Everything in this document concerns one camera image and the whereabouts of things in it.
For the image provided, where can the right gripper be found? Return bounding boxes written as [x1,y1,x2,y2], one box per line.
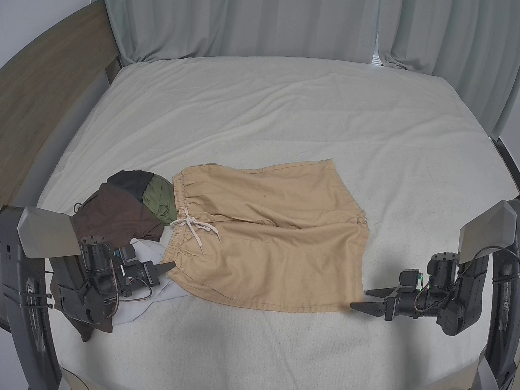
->
[350,286,427,322]

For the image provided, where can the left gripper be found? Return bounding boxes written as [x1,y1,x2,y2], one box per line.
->
[124,260,162,291]

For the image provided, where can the tan shorts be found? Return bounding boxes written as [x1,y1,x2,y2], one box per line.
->
[167,159,371,314]

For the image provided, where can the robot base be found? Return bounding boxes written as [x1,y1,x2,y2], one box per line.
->
[477,350,499,390]

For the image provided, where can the bed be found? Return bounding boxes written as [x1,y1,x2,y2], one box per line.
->
[0,0,520,390]

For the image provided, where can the white garment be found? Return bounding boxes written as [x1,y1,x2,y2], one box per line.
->
[112,238,191,327]

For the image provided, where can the brown garment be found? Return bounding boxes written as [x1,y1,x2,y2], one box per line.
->
[49,183,165,343]

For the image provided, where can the olive green garment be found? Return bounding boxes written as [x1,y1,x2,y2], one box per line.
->
[142,176,176,227]

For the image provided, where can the black garment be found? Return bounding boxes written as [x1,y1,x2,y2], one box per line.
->
[106,170,155,202]

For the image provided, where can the pale green curtain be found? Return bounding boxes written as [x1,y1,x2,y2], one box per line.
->
[376,0,520,139]
[99,0,382,66]

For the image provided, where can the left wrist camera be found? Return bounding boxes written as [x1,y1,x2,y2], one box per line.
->
[115,245,138,266]

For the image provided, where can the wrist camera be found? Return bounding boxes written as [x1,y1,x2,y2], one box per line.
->
[115,245,138,266]
[398,270,423,290]

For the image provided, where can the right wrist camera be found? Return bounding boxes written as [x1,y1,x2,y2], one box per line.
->
[398,270,423,290]

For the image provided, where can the black cable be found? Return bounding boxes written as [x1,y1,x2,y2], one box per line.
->
[473,245,520,260]
[61,366,88,390]

